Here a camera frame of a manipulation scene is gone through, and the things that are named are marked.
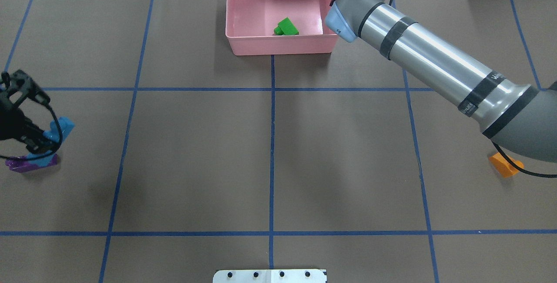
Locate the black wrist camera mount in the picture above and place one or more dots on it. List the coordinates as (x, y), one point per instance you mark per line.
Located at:
(19, 87)

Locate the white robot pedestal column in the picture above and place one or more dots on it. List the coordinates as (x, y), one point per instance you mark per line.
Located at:
(271, 276)

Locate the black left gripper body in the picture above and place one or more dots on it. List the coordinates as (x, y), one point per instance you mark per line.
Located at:
(13, 123)

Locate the long blue four-stud block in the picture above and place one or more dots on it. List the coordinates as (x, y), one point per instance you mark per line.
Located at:
(66, 126)

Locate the pink plastic box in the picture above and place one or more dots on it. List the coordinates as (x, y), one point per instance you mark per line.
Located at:
(249, 27)

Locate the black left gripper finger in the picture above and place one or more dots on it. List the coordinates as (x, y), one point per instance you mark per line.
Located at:
(36, 142)

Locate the orange sloped block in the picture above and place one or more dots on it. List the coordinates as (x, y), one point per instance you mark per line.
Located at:
(502, 166)

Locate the green block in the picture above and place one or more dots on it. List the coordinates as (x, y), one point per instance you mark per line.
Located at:
(285, 27)

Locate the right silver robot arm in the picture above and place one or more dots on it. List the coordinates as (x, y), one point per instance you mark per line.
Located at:
(520, 118)

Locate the purple sloped block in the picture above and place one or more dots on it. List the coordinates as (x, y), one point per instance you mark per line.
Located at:
(22, 165)

